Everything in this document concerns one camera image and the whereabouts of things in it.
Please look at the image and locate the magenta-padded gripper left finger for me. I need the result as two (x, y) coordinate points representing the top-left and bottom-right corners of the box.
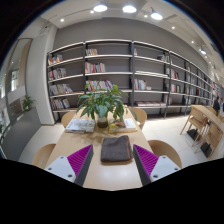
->
(44, 143), (95, 187)

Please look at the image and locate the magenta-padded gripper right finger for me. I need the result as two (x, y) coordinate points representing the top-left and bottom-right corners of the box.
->
(132, 143), (181, 187)

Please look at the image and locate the zigzag striped brown towel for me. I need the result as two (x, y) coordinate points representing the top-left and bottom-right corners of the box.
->
(100, 134), (134, 164)

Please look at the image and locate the round-backed wooden chair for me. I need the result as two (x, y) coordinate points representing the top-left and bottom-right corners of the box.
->
(147, 139), (183, 169)
(31, 143), (57, 170)
(128, 107), (148, 131)
(60, 110), (78, 129)

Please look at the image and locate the white and blue book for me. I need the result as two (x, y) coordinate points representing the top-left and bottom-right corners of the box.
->
(64, 118), (97, 134)

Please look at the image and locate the grey low counter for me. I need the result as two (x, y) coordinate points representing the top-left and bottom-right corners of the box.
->
(0, 106), (43, 163)

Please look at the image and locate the yellow and white book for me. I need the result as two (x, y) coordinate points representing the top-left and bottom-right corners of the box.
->
(108, 117), (138, 134)

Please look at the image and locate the group of slatted wooden chairs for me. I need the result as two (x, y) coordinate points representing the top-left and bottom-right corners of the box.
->
(179, 104), (224, 159)

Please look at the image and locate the small green background plant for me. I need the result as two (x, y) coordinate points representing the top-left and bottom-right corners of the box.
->
(20, 94), (36, 113)

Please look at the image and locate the green potted plant white pot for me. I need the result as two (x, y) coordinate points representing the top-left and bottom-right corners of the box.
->
(75, 83), (138, 129)

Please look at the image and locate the person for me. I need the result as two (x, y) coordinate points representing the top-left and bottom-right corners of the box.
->
(212, 96), (222, 115)

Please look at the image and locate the dark shelf unit with books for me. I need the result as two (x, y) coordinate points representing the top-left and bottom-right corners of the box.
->
(45, 38), (214, 123)

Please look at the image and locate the group of ceiling lights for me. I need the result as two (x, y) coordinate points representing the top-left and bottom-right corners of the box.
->
(58, 3), (209, 56)

